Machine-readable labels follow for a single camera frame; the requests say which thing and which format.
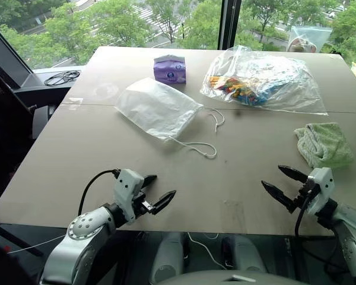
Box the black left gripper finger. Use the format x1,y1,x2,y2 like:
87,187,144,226
142,175,158,189
151,189,177,216

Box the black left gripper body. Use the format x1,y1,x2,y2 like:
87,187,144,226
132,182,155,219

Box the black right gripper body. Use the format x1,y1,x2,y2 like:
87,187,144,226
295,176,316,206

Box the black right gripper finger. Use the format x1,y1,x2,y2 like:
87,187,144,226
278,164,309,188
260,180,298,214

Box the green towel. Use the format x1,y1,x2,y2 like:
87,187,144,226
294,122,355,170

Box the white drawstring bag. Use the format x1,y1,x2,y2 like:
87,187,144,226
115,77,227,160

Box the clear bag of colourful blocks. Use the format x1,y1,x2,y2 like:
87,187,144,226
199,45,329,116

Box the clear blue-top zip bag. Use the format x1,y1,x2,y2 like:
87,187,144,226
287,25,333,54

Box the grey rounded robot leg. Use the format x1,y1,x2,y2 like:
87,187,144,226
150,232,185,284
221,235,268,274

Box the grey robot torso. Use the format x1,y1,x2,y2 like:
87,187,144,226
163,266,314,285

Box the purple tissue pack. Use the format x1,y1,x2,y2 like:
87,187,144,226
152,54,187,85

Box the dark window pillar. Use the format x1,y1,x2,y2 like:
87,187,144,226
217,0,243,50

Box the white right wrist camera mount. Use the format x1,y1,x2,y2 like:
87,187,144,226
307,167,335,216

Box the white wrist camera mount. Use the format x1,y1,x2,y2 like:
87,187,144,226
307,167,335,216
112,168,145,224

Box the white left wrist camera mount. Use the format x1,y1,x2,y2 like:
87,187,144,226
112,168,145,224

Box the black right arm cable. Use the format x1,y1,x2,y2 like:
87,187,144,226
294,191,314,238

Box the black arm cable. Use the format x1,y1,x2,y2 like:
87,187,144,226
294,191,314,238
77,169,121,216

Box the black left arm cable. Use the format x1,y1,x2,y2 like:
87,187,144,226
77,169,121,216

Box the white cord under table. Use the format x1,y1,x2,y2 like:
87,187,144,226
186,232,230,270

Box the thin white string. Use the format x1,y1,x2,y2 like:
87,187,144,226
5,233,68,255

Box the coiled black cable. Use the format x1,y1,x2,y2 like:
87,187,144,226
43,70,81,87

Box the dark window sill frame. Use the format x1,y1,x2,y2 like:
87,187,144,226
0,19,87,140

